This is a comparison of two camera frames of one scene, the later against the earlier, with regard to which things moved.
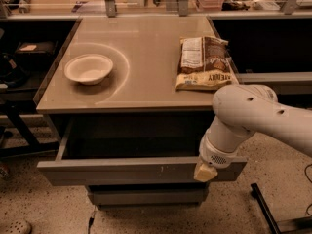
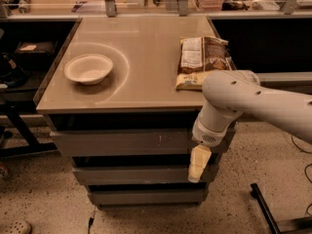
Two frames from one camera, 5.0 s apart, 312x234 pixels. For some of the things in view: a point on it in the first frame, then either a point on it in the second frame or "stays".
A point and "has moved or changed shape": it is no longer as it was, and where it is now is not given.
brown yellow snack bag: (204, 63) stays
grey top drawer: (116, 151) has moved or changed shape
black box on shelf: (35, 52) stays
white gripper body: (214, 155) -> (207, 135)
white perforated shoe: (16, 226) stays
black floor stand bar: (283, 226) stays
